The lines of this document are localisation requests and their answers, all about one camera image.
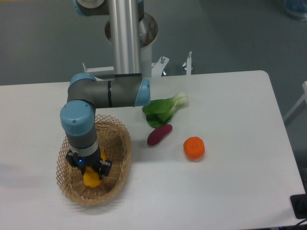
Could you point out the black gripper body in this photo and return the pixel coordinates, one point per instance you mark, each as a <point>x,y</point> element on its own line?
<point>92,160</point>

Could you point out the orange tangerine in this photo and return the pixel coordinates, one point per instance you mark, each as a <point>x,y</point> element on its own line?
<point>194,148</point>

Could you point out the purple sweet potato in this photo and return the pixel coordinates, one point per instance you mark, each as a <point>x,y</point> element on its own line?
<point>156,136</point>

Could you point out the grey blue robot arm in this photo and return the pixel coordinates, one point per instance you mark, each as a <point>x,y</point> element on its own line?
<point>86,94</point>

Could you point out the blue object in corner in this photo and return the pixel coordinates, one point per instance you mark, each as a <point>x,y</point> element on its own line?
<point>296,9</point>

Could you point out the green bok choy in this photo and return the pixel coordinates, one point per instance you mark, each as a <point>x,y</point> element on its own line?
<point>159,112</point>

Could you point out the woven wicker basket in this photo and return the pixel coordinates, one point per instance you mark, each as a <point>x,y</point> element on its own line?
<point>114,140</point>

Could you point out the yellow mango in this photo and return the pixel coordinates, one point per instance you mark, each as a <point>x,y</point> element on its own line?
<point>91,178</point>

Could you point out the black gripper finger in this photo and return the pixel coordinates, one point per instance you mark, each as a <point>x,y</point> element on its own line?
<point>75,160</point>
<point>104,170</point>

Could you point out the black device at table edge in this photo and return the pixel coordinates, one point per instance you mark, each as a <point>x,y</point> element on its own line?
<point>299,205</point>

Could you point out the white frame at right edge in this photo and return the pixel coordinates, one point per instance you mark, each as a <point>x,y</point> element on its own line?
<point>297,108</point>

